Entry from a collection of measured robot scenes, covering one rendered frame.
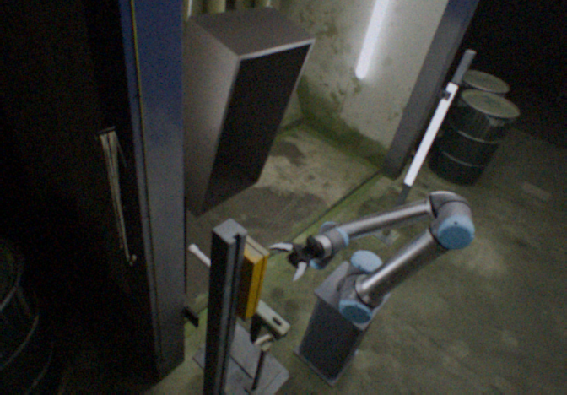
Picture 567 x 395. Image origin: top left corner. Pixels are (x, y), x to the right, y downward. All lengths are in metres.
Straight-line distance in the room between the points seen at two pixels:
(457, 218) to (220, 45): 1.22
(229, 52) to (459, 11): 2.21
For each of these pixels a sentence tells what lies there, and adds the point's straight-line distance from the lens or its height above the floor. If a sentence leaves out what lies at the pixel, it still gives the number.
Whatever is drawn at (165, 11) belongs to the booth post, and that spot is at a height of 1.96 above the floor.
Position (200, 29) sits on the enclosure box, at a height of 1.68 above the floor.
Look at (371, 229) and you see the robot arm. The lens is 1.67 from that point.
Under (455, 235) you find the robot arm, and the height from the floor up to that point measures 1.41.
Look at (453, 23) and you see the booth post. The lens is 3.56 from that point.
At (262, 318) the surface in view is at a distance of 1.32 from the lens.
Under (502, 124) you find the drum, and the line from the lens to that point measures 4.21.
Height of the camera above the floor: 2.26
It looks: 38 degrees down
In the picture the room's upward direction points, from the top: 11 degrees clockwise
